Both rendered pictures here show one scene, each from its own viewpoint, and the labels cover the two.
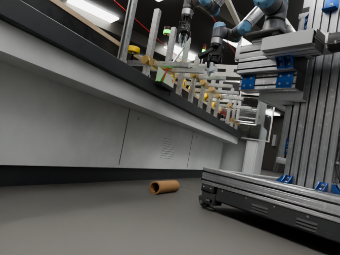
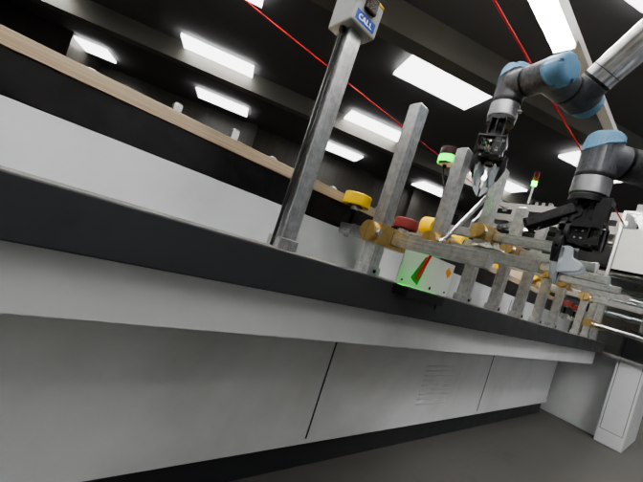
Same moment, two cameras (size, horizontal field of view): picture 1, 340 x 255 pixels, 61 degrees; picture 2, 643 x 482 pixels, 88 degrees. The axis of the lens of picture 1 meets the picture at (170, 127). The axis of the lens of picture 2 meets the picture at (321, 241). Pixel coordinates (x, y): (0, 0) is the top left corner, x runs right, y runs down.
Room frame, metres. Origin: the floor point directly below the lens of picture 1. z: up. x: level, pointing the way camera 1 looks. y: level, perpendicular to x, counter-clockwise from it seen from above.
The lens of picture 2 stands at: (0.96, -0.02, 0.73)
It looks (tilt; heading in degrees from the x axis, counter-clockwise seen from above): 1 degrees up; 24
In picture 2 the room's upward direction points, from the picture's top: 18 degrees clockwise
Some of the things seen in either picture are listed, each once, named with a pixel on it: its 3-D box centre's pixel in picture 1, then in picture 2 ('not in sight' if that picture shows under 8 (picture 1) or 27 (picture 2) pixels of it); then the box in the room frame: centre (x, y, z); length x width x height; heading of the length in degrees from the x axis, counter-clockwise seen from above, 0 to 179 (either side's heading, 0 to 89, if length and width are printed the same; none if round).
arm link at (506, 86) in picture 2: (189, 2); (512, 86); (1.93, 0.02, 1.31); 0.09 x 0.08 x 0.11; 47
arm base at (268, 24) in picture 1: (273, 29); not in sight; (1.64, -0.49, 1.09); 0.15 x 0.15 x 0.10
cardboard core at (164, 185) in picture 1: (165, 186); not in sight; (1.98, -0.04, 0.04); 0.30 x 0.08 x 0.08; 154
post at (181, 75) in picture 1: (183, 66); (482, 234); (2.21, -0.02, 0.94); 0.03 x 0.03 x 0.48; 64
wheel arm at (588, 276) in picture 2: (206, 84); (538, 265); (2.69, -0.26, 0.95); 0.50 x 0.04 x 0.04; 64
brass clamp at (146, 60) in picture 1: (150, 62); (384, 236); (1.79, 0.20, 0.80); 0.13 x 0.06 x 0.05; 154
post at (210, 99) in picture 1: (211, 95); (545, 284); (2.89, -0.35, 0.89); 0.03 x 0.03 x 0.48; 64
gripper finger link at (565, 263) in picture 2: (211, 69); (565, 265); (1.87, -0.20, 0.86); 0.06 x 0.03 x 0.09; 64
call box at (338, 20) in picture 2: not in sight; (355, 19); (1.53, 0.32, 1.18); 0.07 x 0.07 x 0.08; 64
